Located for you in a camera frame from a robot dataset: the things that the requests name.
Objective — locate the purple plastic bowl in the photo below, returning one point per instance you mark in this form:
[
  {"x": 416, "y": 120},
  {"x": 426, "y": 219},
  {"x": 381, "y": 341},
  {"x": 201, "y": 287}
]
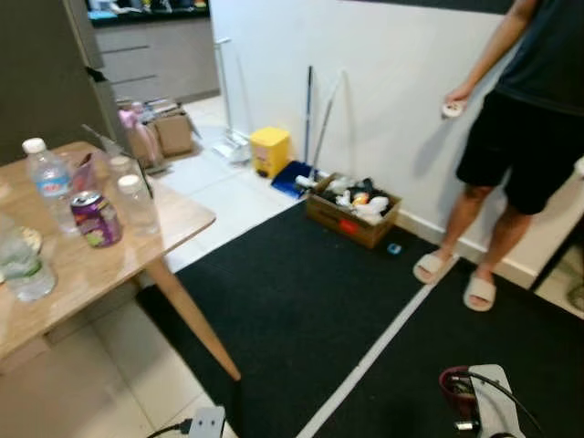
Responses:
[{"x": 452, "y": 392}]

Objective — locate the person in black shorts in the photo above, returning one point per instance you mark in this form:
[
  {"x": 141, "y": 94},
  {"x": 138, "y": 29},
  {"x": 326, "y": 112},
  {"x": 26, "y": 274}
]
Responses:
[{"x": 538, "y": 137}]

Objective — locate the small blue object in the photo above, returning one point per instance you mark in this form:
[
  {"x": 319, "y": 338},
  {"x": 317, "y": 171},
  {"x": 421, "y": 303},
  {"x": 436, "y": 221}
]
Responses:
[{"x": 394, "y": 248}]

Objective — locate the cardboard box of rubbish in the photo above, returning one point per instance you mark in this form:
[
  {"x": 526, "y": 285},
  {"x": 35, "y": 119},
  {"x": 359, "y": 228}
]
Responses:
[{"x": 351, "y": 224}]

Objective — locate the black mat with white stripe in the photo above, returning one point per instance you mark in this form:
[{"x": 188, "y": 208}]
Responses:
[{"x": 319, "y": 301}]

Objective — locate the blue dustpan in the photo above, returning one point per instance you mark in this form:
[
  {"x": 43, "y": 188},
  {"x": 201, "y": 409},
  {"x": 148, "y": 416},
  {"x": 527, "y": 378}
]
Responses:
[{"x": 290, "y": 180}]

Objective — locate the yellow pedal bin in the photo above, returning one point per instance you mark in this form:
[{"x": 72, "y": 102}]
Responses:
[{"x": 270, "y": 151}]

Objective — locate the white upright floor stand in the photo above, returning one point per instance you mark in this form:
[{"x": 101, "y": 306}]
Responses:
[{"x": 235, "y": 146}]

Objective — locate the cardboard box with white items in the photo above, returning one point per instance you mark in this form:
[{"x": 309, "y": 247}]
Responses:
[{"x": 173, "y": 135}]

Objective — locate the clear bottle white cap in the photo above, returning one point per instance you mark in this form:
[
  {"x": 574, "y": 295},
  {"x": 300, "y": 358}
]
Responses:
[
  {"x": 121, "y": 169},
  {"x": 139, "y": 208}
]

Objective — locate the grey kitchen cabinet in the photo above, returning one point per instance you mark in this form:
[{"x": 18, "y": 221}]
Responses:
[{"x": 155, "y": 59}]

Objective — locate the pink plastic hanger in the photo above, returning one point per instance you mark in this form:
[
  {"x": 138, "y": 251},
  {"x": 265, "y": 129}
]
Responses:
[{"x": 126, "y": 119}]

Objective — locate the black kitchen countertop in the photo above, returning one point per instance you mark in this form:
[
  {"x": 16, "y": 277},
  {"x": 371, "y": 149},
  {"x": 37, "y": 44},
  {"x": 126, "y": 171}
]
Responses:
[{"x": 146, "y": 16}]

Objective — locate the purple drink can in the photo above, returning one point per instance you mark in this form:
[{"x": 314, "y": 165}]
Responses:
[{"x": 96, "y": 221}]

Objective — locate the light wooden table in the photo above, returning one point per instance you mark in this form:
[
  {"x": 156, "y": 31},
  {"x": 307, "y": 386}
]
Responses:
[{"x": 91, "y": 265}]

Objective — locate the pink packet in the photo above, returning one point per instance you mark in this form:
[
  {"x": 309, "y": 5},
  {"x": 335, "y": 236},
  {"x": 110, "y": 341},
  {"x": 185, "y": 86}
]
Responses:
[{"x": 87, "y": 175}]

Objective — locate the water bottle blue label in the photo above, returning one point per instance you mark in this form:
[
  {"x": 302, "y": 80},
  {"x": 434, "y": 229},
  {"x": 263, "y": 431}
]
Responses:
[{"x": 50, "y": 178}]

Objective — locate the crumpled clear water bottle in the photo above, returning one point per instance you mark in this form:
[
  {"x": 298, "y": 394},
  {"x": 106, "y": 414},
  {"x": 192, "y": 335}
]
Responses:
[{"x": 23, "y": 265}]

